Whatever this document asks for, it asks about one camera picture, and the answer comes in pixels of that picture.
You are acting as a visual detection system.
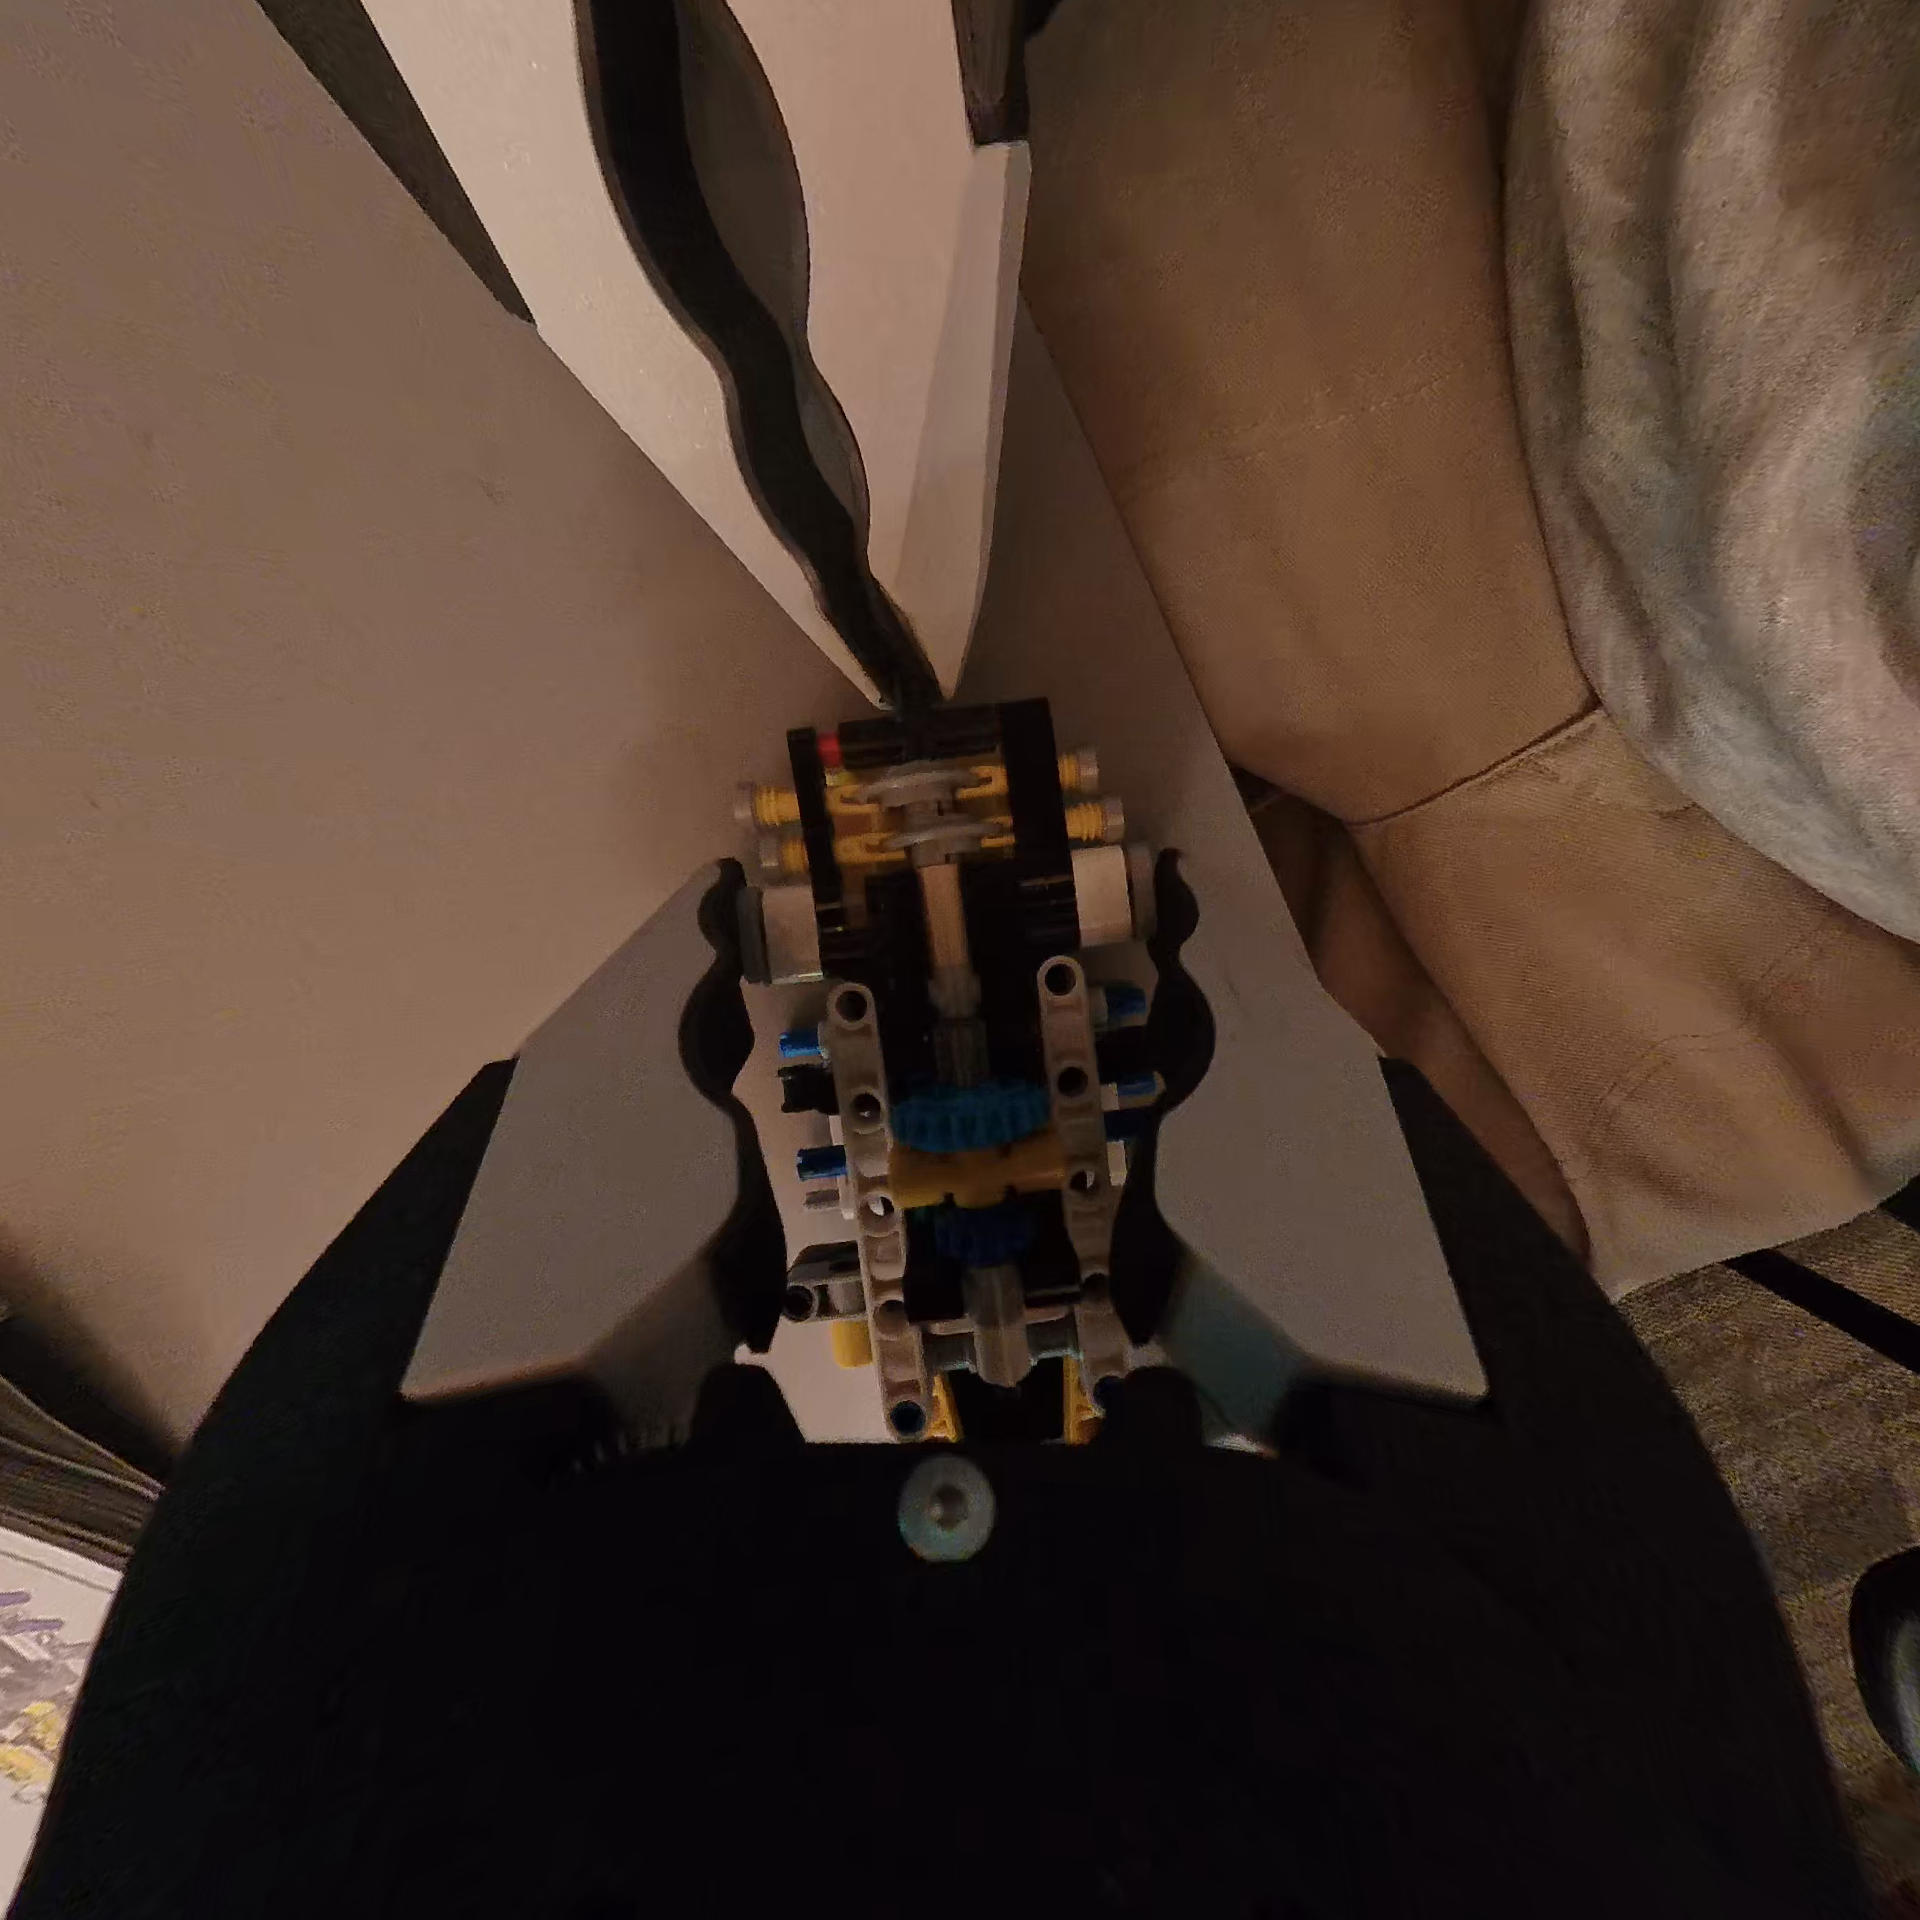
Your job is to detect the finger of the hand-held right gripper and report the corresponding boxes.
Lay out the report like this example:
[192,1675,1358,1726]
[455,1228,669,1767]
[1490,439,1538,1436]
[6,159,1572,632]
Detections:
[672,0,1037,701]
[356,0,922,710]

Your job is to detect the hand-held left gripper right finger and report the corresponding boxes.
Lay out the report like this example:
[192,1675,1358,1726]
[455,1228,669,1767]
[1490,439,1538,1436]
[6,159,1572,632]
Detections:
[1123,844,1490,1455]

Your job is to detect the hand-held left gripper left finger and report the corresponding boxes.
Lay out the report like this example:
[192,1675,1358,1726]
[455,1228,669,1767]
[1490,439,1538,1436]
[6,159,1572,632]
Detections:
[399,856,752,1407]

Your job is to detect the lego crane model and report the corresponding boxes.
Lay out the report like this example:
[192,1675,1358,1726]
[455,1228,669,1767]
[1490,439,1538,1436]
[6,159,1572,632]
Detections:
[731,694,1190,1451]

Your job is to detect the lego instruction booklet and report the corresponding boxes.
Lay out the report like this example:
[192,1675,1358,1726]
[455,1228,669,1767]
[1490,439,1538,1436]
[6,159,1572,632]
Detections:
[0,1358,170,1849]

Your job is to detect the person's tan trousers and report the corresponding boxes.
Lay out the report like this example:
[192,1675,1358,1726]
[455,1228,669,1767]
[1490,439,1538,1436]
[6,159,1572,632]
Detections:
[1020,0,1920,1308]

